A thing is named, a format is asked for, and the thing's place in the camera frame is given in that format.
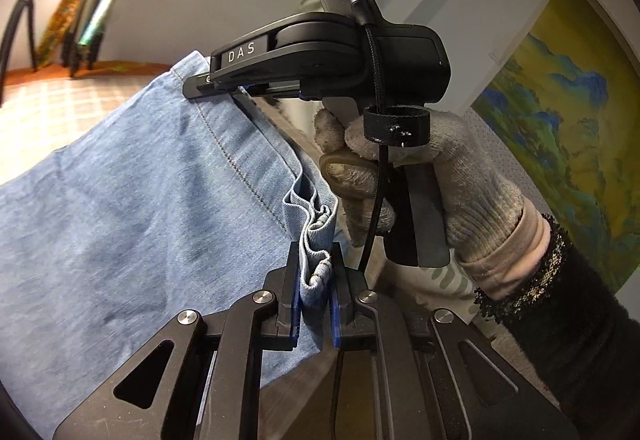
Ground black braided cable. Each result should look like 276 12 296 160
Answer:
334 0 396 273

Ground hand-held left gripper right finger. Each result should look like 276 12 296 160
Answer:
327 242 576 440

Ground teal folded umbrella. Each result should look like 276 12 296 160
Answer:
75 0 121 68

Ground black tripod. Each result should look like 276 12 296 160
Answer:
0 0 48 71

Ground landscape wall painting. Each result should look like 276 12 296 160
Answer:
470 0 640 291

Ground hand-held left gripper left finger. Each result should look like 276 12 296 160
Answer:
52 242 303 440

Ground person's right forearm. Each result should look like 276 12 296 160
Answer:
452 207 640 440

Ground green striped white pillow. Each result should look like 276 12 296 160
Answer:
380 107 556 326

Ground blue denim pants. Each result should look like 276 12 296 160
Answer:
0 49 341 391

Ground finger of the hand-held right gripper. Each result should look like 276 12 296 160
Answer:
182 72 308 101

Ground person's right hand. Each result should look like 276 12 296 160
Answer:
314 107 525 263

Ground yellow patterned rolled cloth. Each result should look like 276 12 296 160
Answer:
34 0 98 66

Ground checked beige blanket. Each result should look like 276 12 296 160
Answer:
0 65 211 183

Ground black cable strap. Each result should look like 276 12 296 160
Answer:
364 106 430 144

